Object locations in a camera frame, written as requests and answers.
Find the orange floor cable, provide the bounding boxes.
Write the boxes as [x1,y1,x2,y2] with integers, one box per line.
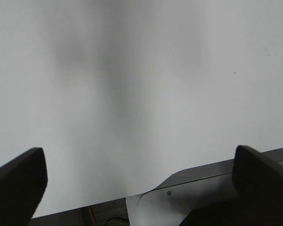
[87,205,98,226]

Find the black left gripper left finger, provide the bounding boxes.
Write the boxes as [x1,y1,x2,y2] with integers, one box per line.
[0,147,48,226]

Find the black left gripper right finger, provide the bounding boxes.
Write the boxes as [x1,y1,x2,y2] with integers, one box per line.
[232,145,283,226]

